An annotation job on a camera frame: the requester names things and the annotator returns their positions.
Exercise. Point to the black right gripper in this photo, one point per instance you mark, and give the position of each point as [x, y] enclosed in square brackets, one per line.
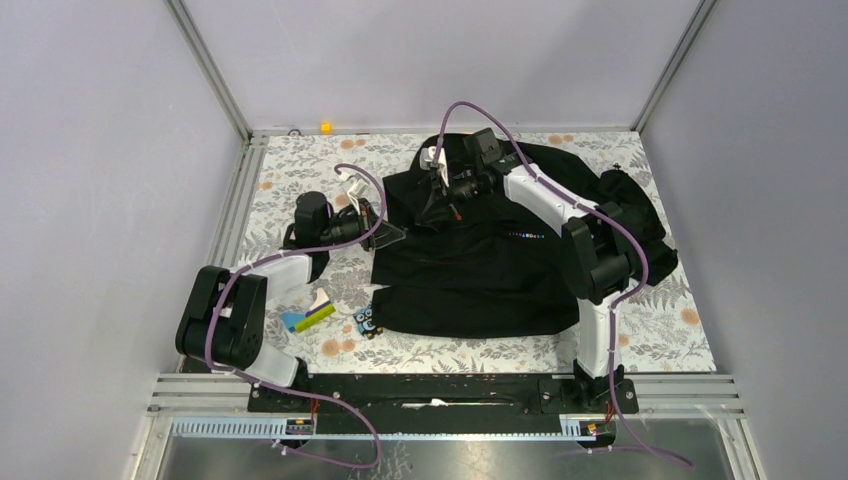
[438, 208]

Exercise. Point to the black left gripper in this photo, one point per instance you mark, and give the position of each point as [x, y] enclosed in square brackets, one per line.
[384, 232]

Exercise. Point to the black zip jacket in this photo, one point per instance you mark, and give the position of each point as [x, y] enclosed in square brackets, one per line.
[498, 273]

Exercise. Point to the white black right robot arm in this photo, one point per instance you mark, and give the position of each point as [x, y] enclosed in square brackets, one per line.
[605, 263]

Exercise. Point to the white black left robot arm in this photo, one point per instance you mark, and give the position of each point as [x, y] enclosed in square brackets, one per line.
[223, 321]

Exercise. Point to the small blue owl toy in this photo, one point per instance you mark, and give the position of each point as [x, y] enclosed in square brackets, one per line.
[365, 323]

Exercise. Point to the blue paper scrap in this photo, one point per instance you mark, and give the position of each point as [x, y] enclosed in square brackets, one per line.
[290, 320]

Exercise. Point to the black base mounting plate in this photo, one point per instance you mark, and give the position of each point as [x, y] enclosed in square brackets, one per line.
[535, 393]

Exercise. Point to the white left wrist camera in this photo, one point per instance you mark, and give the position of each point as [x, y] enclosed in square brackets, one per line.
[357, 187]

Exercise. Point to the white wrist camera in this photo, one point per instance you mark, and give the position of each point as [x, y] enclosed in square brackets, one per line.
[433, 158]
[357, 187]

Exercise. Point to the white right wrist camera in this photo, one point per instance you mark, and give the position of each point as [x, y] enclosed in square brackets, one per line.
[433, 158]

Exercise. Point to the aluminium frame corner post left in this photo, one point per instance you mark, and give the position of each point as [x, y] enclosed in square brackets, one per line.
[209, 68]

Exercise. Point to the aluminium frame corner post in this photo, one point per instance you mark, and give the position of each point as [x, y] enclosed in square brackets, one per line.
[209, 68]
[687, 40]

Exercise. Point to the aluminium front frame rails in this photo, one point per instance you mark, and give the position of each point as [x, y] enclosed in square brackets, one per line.
[211, 426]

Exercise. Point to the aluminium frame corner post right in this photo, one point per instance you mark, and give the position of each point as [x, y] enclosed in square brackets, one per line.
[687, 40]

